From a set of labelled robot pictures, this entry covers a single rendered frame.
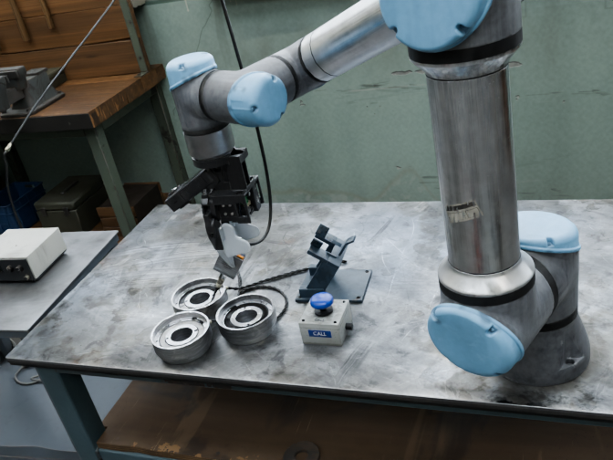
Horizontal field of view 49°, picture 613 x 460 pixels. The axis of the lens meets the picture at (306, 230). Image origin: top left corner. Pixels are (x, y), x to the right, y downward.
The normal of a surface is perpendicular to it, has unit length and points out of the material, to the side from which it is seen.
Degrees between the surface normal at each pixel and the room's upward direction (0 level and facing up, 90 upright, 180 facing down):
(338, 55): 109
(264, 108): 90
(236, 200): 90
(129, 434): 0
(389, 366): 0
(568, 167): 90
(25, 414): 0
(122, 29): 90
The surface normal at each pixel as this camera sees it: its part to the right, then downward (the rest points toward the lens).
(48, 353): -0.18, -0.86
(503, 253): 0.37, 0.37
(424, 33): -0.65, 0.36
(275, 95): 0.76, 0.19
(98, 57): -0.31, 0.51
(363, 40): -0.43, 0.75
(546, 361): -0.11, 0.22
